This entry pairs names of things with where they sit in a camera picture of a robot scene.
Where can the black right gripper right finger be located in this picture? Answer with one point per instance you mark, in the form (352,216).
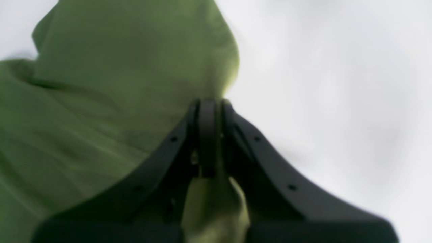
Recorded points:
(284,206)

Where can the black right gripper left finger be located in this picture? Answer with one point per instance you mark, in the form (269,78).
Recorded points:
(147,205)

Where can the green T-shirt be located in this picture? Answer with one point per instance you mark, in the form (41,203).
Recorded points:
(112,78)

